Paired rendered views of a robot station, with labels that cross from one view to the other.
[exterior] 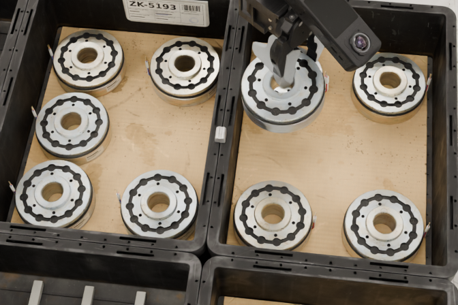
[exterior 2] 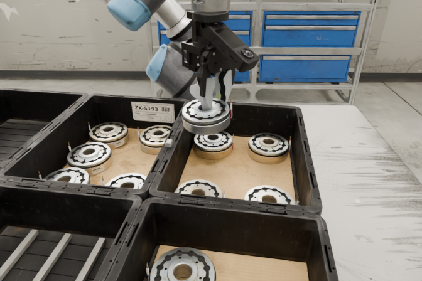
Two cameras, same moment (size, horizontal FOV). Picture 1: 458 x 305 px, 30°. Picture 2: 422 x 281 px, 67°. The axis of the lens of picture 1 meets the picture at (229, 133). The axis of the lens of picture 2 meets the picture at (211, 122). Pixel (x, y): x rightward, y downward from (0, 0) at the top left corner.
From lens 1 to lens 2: 0.58 m
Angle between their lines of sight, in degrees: 31
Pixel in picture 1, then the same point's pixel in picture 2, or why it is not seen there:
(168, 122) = (145, 160)
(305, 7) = (215, 33)
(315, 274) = (220, 207)
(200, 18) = (169, 116)
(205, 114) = not seen: hidden behind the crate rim
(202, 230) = (147, 184)
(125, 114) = (122, 157)
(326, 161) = (233, 179)
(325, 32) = (227, 45)
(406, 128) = (279, 166)
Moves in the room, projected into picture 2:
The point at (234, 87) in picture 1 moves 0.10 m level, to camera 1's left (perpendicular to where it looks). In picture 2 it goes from (181, 128) to (139, 128)
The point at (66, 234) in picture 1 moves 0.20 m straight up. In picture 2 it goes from (56, 184) to (26, 80)
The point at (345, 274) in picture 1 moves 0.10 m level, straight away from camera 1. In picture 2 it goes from (242, 208) to (254, 172)
